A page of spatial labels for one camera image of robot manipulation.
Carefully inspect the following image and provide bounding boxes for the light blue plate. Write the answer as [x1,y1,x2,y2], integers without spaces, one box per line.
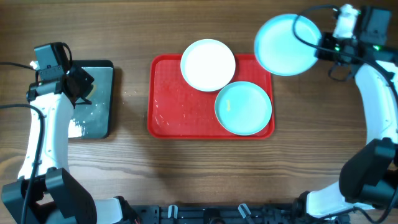
[215,81,272,136]
[254,14,321,76]

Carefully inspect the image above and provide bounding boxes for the white round plate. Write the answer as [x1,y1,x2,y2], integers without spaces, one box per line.
[180,39,236,92]

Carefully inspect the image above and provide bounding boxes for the red plastic tray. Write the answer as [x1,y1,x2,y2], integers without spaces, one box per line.
[147,54,275,140]

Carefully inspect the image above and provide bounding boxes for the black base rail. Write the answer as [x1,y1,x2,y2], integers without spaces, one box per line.
[132,204,295,224]

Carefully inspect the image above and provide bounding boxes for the black water tray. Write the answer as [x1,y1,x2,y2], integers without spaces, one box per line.
[68,60,114,139]

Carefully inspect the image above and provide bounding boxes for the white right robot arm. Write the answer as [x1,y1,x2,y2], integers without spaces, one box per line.
[292,32,397,223]

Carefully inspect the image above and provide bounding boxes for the green and yellow sponge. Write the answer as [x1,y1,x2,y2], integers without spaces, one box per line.
[87,84,96,98]

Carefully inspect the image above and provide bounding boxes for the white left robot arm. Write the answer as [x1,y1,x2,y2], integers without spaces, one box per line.
[1,65,124,223]

